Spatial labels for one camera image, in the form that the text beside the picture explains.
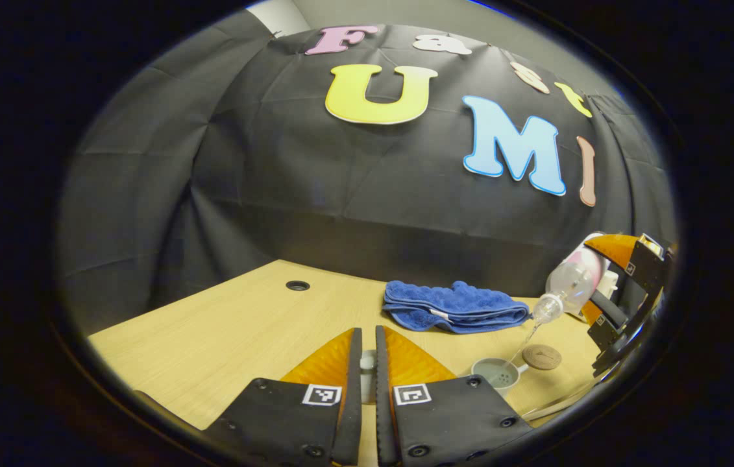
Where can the white toaster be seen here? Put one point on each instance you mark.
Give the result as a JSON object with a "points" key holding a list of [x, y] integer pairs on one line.
{"points": [[610, 285]]}

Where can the black backdrop cloth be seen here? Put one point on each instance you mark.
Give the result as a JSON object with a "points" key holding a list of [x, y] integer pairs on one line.
{"points": [[276, 194]]}

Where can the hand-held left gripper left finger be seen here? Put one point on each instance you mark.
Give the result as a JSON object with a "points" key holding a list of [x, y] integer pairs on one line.
{"points": [[354, 402]]}

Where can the clear water bottle pink label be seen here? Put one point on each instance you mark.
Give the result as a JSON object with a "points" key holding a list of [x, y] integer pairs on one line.
{"points": [[571, 279]]}

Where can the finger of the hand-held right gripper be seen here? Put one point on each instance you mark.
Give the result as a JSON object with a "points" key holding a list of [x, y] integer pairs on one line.
{"points": [[610, 305], [646, 266]]}

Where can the round brown coaster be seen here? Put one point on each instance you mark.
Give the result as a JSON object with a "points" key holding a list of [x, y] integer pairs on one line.
{"points": [[542, 357]]}

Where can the white teacup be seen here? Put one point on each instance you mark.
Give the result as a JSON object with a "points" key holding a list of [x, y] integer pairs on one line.
{"points": [[496, 376]]}

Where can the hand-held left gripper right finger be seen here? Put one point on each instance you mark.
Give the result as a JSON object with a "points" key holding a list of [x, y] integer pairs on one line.
{"points": [[382, 402]]}

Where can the blue folded towel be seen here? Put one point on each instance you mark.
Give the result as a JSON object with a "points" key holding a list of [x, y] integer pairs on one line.
{"points": [[451, 305]]}

